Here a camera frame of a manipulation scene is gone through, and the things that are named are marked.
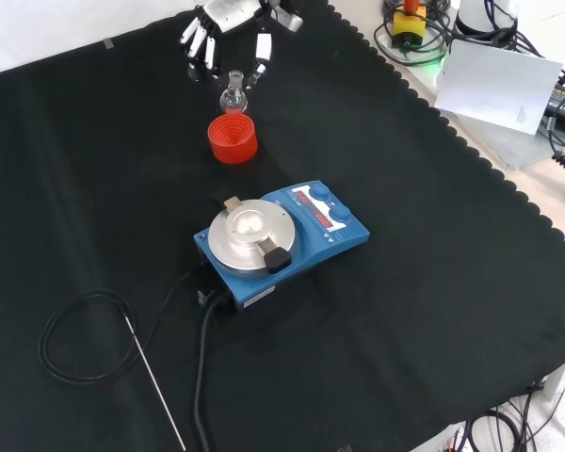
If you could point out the thin steel probe rod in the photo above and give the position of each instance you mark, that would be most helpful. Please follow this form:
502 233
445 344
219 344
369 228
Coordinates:
153 376

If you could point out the clear glass round-bottom flask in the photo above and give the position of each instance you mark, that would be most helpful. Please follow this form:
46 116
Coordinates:
233 100

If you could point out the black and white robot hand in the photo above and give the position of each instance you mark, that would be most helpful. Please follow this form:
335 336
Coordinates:
228 14

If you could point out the yellow stop button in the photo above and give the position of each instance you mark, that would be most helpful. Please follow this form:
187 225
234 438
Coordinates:
408 21

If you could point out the blue-base heater with steel plate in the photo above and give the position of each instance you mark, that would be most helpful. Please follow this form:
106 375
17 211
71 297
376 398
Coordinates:
306 235

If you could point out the pale board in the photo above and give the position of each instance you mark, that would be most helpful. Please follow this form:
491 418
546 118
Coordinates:
494 80

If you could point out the grey tape piece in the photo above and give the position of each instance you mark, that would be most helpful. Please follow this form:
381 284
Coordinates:
108 43

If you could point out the black bench cloth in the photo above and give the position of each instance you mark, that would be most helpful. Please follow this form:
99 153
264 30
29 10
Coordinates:
405 292

